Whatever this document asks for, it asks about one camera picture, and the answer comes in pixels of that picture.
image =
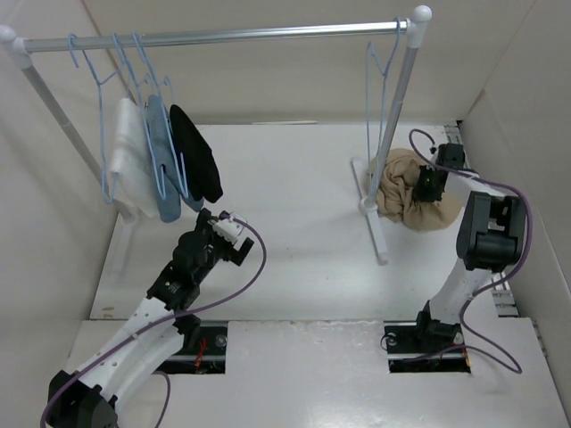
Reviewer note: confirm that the light blue wire hanger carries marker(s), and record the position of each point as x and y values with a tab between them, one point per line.
384	71

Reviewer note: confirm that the white metal clothes rack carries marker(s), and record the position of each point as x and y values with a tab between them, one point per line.
19	49

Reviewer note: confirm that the beige t shirt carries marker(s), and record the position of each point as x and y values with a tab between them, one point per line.
394	196

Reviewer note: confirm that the white hanging shirt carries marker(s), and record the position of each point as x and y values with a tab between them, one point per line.
130	164

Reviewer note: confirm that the black hanging shirt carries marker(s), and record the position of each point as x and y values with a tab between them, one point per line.
202	174

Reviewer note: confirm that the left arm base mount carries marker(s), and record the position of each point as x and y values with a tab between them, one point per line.
204	355

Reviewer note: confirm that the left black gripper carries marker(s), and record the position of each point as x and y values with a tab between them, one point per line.
230	253

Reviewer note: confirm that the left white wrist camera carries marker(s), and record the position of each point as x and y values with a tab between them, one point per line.
229	226

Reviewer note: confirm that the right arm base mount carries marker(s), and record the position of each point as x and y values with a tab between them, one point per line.
415	349

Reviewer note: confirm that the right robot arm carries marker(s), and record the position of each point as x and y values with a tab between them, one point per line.
490	238

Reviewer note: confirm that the blue hanging shirt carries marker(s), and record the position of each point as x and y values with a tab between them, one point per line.
169	208

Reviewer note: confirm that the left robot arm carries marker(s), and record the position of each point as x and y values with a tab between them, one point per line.
164	322

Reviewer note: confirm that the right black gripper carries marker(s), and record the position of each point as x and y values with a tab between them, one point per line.
420	193

